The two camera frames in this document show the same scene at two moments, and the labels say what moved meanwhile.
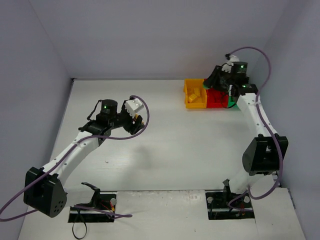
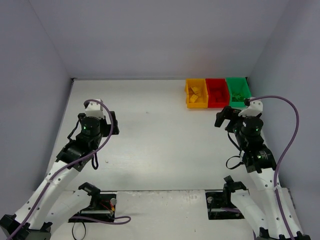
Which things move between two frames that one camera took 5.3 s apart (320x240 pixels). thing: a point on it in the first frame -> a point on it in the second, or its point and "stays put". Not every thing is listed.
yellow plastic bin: x=195 y=94 stays put
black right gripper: x=215 y=78 -> x=223 y=117
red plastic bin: x=216 y=98 stays put
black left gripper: x=135 y=124 -> x=113 y=124
